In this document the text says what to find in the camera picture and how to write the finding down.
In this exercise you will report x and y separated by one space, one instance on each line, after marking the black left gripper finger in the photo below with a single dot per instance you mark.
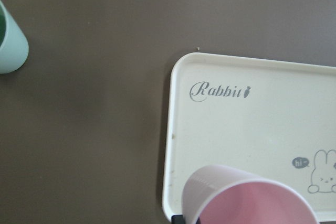
177 218

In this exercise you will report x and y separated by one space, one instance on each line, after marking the pink cup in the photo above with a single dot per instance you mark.
221 194

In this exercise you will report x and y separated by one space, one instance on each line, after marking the cream rabbit tray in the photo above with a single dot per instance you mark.
272 118

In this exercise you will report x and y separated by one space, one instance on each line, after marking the mint green cup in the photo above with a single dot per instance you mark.
14 44

